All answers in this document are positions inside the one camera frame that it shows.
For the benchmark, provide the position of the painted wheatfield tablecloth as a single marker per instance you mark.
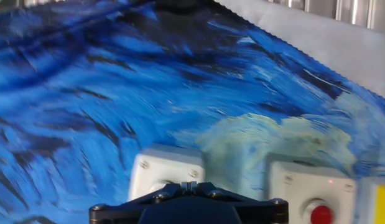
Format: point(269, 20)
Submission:
point(117, 77)

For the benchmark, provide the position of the grey box green button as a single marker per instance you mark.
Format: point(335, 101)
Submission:
point(164, 168)

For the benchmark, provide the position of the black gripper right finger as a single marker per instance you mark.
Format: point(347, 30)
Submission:
point(263, 213)

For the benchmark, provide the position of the yellow box green mushroom button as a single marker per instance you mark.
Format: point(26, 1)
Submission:
point(382, 202)

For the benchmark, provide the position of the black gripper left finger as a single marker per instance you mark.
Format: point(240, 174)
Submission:
point(117, 213)

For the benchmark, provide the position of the grey box red button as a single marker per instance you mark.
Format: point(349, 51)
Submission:
point(316, 193)

